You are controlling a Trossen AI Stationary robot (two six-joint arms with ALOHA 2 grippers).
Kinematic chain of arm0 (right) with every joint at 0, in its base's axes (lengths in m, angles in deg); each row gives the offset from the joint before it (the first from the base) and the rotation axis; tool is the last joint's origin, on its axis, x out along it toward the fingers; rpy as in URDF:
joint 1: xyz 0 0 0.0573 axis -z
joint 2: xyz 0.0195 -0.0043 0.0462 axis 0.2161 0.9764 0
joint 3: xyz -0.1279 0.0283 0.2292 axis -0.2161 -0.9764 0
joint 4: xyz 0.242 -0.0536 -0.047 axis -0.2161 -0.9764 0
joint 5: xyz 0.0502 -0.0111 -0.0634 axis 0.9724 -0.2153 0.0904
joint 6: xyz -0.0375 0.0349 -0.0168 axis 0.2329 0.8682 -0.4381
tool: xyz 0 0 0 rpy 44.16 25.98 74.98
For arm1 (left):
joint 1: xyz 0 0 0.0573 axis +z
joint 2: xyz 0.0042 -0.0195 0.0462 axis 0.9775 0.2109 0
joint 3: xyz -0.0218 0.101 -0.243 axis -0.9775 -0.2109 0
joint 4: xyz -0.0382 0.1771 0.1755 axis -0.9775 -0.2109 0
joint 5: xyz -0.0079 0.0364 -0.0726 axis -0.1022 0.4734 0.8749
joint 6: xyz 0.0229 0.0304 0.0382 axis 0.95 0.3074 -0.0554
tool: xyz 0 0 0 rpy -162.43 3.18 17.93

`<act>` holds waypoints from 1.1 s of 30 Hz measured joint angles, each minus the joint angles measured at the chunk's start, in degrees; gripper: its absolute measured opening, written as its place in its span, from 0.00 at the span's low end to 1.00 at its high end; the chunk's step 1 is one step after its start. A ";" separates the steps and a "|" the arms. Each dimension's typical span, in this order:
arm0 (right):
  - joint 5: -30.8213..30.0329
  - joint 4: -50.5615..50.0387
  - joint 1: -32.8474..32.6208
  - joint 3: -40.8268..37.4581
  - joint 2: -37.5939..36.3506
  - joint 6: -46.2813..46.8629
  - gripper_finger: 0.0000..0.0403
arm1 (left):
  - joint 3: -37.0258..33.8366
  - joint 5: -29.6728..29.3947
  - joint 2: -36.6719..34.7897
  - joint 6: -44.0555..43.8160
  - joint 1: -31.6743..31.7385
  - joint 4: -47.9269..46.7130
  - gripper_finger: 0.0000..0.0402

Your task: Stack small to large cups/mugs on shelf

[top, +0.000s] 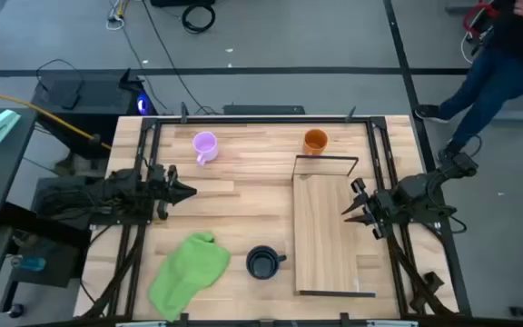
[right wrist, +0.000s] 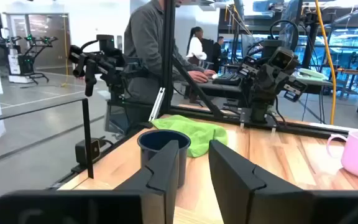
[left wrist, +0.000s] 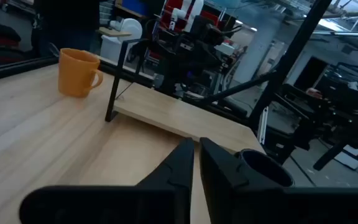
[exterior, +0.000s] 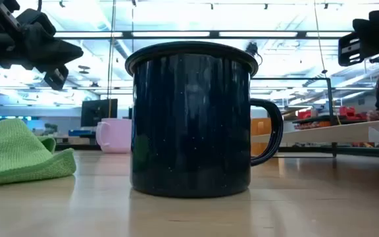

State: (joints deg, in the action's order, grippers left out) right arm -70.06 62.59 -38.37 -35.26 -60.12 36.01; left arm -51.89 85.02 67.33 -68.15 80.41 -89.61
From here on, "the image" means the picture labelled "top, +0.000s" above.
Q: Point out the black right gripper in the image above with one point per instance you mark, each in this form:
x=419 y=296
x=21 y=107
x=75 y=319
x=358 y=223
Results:
x=381 y=206

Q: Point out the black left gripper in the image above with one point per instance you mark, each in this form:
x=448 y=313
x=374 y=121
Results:
x=164 y=191

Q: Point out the purple plastic mug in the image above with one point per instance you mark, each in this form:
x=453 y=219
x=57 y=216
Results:
x=204 y=145

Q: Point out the orange plastic cup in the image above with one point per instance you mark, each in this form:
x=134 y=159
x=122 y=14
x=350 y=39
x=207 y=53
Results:
x=315 y=141

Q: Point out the black mug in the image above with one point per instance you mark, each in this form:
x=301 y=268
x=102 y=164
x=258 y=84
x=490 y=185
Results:
x=261 y=263

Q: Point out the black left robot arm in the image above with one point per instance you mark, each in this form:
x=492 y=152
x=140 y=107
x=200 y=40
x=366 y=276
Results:
x=121 y=191

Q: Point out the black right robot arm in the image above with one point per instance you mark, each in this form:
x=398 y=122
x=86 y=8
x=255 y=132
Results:
x=418 y=191

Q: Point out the green microfibre cloth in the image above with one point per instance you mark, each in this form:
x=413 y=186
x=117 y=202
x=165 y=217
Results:
x=189 y=272

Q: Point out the black power strip bar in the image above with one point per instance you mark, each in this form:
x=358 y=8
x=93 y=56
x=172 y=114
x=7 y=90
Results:
x=263 y=110

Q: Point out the black computer tower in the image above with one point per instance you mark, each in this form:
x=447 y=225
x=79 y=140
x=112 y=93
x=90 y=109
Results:
x=93 y=97

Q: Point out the black low cart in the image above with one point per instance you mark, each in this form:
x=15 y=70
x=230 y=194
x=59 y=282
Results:
x=57 y=268

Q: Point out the blue bottle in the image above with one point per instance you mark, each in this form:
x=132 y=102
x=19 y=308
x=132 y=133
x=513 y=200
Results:
x=32 y=263

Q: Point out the person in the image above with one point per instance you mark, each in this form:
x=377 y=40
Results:
x=493 y=86

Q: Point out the black box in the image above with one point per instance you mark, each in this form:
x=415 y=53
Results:
x=180 y=2

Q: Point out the mint green stapler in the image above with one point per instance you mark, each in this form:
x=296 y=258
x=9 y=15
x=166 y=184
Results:
x=0 y=126

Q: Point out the black metal table frame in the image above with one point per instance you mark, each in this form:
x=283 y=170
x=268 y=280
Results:
x=376 y=125

